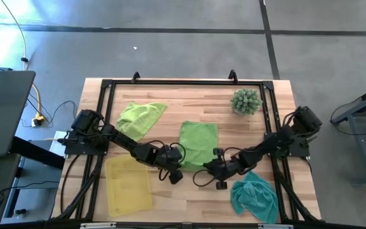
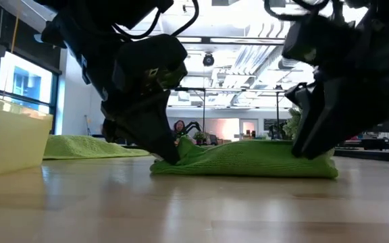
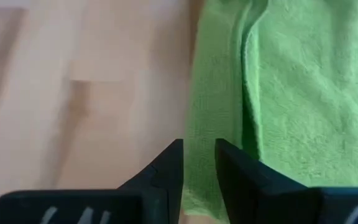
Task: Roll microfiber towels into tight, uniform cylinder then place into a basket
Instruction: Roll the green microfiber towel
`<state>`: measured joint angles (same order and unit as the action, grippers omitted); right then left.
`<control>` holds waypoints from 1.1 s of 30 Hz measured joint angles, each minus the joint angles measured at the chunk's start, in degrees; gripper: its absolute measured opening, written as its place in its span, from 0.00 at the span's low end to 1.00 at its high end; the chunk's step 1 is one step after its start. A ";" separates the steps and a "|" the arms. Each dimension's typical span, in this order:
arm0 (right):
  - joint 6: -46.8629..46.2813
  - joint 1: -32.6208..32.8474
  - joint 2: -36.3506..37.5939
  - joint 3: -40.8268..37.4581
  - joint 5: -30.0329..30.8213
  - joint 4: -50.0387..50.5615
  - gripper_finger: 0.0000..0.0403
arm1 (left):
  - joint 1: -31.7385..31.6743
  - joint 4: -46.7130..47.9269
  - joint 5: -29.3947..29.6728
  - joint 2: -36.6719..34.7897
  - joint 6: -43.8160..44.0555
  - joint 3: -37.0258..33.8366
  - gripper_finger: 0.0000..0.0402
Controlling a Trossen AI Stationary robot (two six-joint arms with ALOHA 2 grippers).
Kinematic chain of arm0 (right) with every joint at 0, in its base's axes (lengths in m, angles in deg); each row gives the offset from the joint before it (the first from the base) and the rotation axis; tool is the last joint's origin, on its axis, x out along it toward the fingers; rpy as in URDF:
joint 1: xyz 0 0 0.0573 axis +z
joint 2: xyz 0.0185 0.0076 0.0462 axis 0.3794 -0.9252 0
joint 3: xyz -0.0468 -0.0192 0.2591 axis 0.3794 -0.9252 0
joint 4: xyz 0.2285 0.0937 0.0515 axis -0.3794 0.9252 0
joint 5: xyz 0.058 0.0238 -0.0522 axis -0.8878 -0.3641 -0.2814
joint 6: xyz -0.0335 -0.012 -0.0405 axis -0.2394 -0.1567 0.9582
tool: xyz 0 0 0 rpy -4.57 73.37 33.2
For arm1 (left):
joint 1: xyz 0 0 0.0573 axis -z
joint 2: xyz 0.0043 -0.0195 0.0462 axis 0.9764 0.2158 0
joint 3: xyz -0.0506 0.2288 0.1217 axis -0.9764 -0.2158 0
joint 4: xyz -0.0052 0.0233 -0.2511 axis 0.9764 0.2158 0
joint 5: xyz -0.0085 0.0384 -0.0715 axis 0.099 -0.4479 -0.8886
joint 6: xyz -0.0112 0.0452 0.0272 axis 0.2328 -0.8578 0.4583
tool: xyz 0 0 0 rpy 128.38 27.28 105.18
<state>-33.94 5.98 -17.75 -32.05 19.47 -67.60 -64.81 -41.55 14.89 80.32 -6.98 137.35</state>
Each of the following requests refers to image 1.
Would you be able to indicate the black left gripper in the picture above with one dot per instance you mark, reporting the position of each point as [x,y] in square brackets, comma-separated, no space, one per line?
[164,159]

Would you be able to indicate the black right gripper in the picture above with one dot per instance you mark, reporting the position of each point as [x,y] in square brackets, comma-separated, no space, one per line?
[224,168]

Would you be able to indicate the lime green microfiber towel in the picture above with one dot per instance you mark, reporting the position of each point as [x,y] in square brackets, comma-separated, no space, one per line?
[199,143]
[140,117]

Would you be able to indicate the teal microfiber towel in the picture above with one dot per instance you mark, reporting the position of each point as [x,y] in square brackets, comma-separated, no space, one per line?
[254,197]

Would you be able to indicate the yellow plastic basket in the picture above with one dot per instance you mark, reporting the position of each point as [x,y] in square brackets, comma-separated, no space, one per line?
[127,187]

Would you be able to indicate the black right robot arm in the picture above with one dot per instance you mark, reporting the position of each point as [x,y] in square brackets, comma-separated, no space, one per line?
[265,146]

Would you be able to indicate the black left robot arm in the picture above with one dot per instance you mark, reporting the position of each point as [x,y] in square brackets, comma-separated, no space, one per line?
[126,141]

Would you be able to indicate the green artificial plant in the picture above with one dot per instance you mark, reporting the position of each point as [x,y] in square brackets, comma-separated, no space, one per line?
[246,101]

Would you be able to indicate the black table clamp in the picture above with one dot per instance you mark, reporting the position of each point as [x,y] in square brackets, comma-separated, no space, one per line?
[135,76]
[233,75]

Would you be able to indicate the white paper sheet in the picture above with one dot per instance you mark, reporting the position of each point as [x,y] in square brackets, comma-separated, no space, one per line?
[57,148]

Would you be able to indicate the grey low cart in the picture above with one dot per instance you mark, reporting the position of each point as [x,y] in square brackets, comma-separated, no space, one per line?
[40,171]

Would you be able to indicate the black desk support beam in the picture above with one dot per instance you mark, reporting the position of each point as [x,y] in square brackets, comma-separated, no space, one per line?
[37,152]

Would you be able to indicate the grey metal side table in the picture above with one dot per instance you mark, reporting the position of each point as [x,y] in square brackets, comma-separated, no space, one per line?
[357,110]

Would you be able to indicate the dark grey desk top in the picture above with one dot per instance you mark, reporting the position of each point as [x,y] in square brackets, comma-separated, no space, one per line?
[2,111]

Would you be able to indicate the silver metal bracket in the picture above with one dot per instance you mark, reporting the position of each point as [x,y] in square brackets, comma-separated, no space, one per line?
[275,226]
[97,226]

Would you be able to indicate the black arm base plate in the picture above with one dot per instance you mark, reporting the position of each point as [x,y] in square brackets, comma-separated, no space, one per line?
[299,151]
[75,146]

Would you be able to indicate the black metal table frame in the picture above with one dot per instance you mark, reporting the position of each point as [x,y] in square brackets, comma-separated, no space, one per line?
[186,82]

